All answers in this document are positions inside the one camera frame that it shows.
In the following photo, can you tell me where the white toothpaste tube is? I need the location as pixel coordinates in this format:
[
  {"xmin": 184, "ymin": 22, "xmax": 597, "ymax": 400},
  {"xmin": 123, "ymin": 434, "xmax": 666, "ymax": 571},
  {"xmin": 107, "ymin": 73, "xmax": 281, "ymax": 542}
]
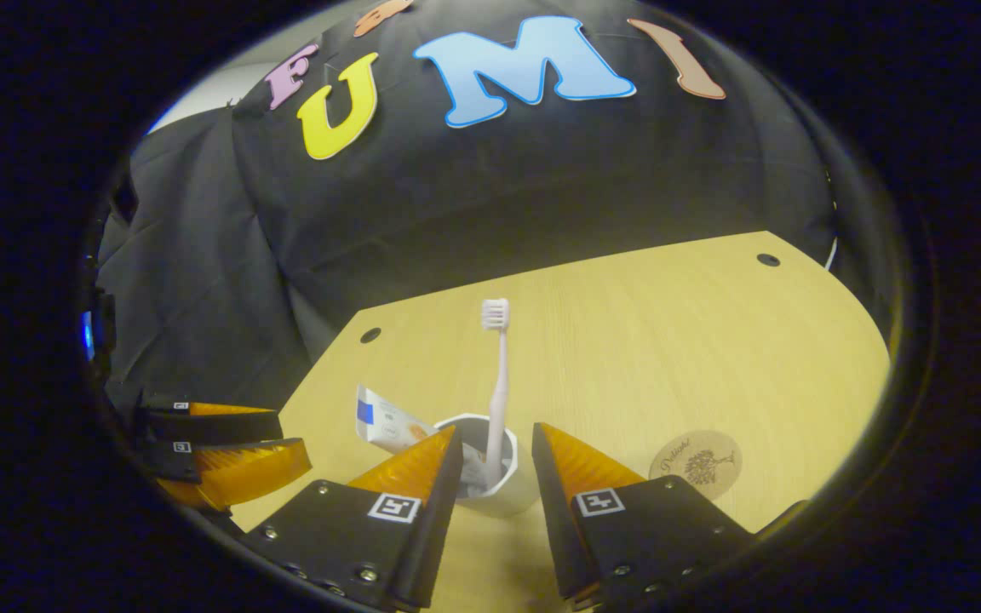
[{"xmin": 354, "ymin": 384, "xmax": 491, "ymax": 490}]

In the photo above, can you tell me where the white cup with wooden handle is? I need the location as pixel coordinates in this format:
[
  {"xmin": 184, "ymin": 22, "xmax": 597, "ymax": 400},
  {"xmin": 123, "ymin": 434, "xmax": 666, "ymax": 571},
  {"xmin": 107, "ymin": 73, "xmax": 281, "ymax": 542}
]
[{"xmin": 433, "ymin": 412, "xmax": 540, "ymax": 519}]

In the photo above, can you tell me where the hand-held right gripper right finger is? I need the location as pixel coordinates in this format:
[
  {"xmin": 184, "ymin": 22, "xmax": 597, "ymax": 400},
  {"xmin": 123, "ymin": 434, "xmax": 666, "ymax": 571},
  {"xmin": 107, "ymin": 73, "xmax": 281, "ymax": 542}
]
[{"xmin": 531, "ymin": 421, "xmax": 756, "ymax": 610}]

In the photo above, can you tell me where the round wooden coaster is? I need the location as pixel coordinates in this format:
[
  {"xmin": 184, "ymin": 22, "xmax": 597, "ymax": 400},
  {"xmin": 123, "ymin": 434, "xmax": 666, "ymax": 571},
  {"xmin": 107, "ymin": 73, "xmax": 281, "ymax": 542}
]
[{"xmin": 648, "ymin": 429, "xmax": 744, "ymax": 502}]

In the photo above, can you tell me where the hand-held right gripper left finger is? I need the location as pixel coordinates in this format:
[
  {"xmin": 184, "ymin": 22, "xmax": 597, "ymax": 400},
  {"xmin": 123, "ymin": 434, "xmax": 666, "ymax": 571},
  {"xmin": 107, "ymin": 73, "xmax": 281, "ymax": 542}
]
[{"xmin": 238, "ymin": 424, "xmax": 465, "ymax": 612}]

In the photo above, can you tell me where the black backdrop cloth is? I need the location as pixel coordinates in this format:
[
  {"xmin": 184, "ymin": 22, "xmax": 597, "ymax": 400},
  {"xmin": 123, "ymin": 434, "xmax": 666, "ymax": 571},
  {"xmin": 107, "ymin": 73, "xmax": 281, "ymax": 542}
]
[{"xmin": 90, "ymin": 0, "xmax": 840, "ymax": 418}]

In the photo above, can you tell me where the white toothbrush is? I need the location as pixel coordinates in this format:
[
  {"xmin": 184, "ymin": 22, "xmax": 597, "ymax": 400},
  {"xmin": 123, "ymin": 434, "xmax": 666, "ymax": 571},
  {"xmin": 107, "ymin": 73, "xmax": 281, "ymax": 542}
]
[{"xmin": 479, "ymin": 297, "xmax": 512, "ymax": 493}]

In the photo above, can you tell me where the wooden desktop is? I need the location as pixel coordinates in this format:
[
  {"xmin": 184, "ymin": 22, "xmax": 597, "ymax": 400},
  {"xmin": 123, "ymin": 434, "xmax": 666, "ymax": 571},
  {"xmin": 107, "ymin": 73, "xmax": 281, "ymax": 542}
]
[{"xmin": 227, "ymin": 230, "xmax": 893, "ymax": 613}]

